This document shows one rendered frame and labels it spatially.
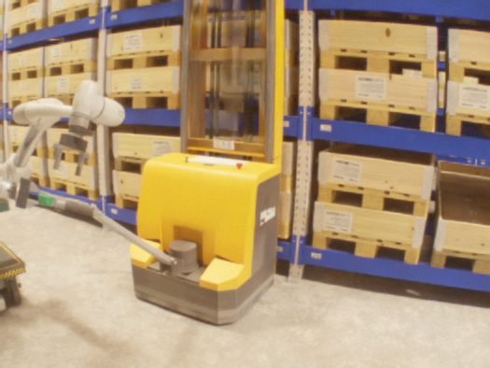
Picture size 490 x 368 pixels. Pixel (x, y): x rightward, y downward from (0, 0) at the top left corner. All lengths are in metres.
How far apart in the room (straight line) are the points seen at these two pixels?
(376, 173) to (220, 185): 1.01
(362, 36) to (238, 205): 1.33
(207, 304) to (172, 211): 0.62
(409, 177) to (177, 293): 1.62
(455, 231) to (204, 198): 1.64
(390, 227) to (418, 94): 0.89
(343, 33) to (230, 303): 1.82
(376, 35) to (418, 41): 0.29
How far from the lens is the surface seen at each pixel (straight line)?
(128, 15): 3.66
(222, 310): 2.45
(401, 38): 2.68
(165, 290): 2.61
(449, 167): 5.15
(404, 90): 2.64
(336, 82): 2.72
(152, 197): 2.70
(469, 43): 2.68
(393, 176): 2.71
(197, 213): 2.51
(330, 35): 2.76
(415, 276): 2.92
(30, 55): 4.82
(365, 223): 2.82
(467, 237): 2.81
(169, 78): 3.29
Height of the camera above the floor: 1.42
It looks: 13 degrees down
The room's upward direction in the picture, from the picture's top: 1 degrees clockwise
